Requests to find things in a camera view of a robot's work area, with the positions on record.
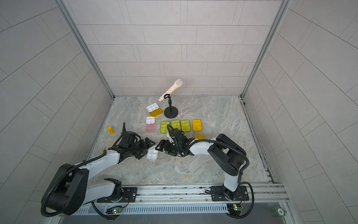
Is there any right round marker disc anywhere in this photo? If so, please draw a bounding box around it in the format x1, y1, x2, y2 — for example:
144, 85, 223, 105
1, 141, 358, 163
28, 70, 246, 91
271, 207, 286, 217

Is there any beige microphone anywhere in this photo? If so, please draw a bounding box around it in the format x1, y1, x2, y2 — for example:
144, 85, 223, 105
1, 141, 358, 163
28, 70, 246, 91
158, 79, 183, 102

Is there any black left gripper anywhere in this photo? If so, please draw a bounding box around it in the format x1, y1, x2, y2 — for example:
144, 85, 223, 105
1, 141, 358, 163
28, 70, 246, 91
128, 138, 157, 159

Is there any pink pillbox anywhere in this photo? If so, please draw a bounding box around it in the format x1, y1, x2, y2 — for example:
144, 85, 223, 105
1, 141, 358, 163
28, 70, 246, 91
145, 116, 156, 133

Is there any green pillbox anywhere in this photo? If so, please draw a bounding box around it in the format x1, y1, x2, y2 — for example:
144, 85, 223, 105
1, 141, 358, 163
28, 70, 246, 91
171, 120, 181, 131
160, 121, 170, 134
180, 120, 191, 133

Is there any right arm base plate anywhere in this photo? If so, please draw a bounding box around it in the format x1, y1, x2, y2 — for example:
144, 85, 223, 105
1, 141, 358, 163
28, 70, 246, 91
206, 185, 250, 202

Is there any green circuit board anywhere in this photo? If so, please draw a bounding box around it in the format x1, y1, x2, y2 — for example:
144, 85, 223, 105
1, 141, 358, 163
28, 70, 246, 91
106, 206, 123, 215
227, 203, 244, 216

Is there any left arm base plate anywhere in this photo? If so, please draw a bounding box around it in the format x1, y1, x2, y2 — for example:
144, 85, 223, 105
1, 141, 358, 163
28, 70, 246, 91
96, 187, 138, 203

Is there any yellow pillbox left edge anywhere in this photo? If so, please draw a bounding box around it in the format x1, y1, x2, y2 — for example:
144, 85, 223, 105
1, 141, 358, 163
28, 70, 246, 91
107, 127, 115, 134

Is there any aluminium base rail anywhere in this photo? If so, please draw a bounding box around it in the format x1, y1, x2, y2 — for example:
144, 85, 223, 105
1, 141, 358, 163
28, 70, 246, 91
83, 181, 290, 206

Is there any clear pillbox white tray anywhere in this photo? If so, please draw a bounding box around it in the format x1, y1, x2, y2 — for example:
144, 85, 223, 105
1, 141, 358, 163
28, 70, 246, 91
146, 148, 158, 160

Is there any black microphone stand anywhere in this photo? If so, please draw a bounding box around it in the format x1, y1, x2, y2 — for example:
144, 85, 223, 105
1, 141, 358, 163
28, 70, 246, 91
164, 94, 179, 119

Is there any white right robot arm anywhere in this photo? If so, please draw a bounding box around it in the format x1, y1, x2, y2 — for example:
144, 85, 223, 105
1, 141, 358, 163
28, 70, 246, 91
155, 126, 249, 201

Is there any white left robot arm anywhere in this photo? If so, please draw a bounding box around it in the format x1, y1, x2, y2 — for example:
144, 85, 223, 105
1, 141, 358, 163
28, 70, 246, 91
40, 131, 155, 217

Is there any right green circuit board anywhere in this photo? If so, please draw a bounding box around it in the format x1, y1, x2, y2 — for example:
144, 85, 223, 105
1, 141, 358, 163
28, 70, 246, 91
227, 203, 244, 216

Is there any left green circuit board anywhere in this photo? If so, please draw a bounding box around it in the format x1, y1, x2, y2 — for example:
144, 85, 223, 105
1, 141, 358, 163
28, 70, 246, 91
106, 206, 123, 215

